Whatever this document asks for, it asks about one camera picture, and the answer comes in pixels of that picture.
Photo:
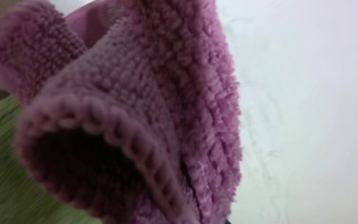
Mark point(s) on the purple microfiber cloth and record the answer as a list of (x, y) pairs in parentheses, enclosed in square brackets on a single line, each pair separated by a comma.
[(140, 127)]

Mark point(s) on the folded green cloth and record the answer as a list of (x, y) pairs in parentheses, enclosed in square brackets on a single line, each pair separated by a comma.
[(21, 200)]

